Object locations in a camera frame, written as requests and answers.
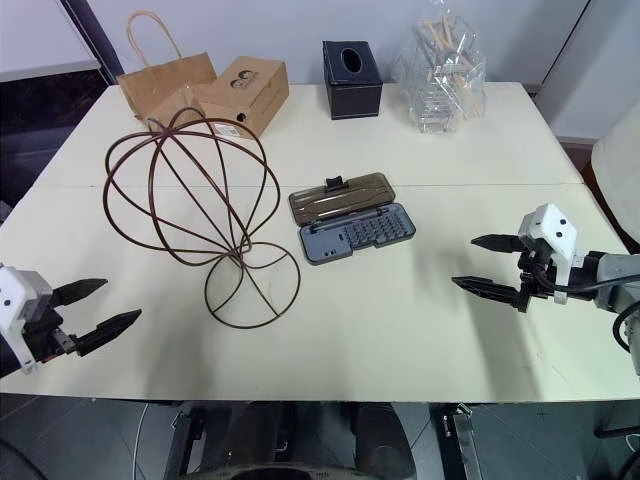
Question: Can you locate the screwdriver bit case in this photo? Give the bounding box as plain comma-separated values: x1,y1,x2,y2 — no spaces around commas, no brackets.
288,171,418,267

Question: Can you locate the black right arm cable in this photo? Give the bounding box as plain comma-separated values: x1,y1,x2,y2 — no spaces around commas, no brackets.
530,259,640,356

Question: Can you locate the brown paper bag with handles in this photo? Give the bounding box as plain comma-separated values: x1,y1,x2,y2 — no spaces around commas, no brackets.
116,10,218,132

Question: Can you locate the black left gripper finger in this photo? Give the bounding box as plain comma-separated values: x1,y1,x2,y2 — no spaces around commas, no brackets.
51,277,109,308
74,308,143,358

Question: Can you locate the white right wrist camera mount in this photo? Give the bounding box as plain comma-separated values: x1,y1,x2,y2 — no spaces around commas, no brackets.
517,202,585,305

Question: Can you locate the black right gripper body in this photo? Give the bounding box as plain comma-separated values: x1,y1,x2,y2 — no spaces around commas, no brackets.
516,238,557,315

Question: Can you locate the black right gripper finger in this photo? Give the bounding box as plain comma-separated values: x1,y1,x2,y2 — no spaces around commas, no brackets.
450,275,524,312
470,233,525,255

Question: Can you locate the white chair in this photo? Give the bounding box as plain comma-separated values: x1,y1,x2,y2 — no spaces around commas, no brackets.
590,97,640,241

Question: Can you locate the brown cardboard box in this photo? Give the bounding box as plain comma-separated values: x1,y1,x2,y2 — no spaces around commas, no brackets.
196,55,291,139

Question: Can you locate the black tissue box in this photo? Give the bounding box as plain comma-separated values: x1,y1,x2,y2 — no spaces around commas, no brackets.
321,39,385,121

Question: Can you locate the dark rounded shape under table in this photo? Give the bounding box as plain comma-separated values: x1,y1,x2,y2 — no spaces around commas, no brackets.
344,402,419,480

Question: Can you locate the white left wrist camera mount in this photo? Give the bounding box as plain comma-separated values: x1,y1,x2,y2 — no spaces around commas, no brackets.
0,264,55,376

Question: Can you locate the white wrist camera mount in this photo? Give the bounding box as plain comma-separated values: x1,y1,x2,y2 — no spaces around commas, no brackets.
517,202,585,305
0,264,55,376

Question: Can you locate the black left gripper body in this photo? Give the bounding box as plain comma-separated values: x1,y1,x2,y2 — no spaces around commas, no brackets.
21,295,80,362

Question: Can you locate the clear acrylic organizer with sticks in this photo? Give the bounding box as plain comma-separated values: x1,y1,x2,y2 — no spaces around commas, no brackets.
391,0,488,135

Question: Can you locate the brown wire globe stand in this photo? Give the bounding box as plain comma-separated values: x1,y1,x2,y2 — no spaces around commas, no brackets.
103,107,302,330

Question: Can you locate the metal table leg bracket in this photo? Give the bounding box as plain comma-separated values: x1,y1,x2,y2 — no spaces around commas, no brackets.
167,399,206,480
439,402,484,480

